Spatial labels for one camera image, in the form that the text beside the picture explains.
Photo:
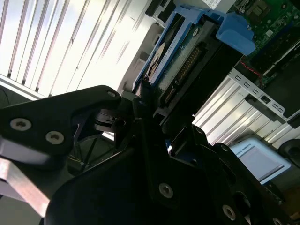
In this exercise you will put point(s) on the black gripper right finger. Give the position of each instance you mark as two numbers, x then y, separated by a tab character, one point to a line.
211	159

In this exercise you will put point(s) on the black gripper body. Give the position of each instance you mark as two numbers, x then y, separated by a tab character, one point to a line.
105	199

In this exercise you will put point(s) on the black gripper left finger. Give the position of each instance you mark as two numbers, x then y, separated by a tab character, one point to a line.
47	117

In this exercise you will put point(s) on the hard disk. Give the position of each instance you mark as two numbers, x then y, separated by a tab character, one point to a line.
211	70

